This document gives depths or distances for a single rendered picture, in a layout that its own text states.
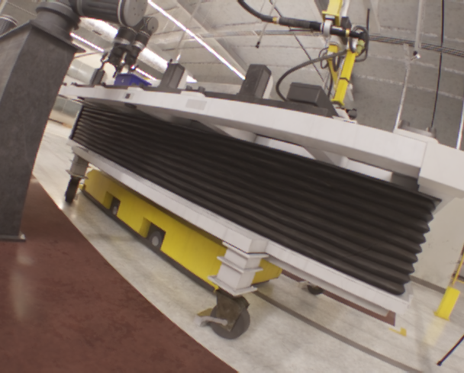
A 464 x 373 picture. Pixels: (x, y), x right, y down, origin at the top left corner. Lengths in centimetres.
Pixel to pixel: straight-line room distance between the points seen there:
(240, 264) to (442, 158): 73
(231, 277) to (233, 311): 14
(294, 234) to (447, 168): 61
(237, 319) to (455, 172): 87
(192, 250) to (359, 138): 108
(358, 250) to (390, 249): 11
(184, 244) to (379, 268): 102
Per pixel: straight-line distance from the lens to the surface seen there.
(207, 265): 146
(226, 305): 110
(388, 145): 72
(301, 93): 127
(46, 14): 137
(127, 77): 169
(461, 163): 72
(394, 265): 99
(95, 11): 129
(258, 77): 100
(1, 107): 125
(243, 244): 99
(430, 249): 564
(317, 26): 137
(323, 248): 102
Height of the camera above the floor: 60
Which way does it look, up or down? 1 degrees down
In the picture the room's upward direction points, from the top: 20 degrees clockwise
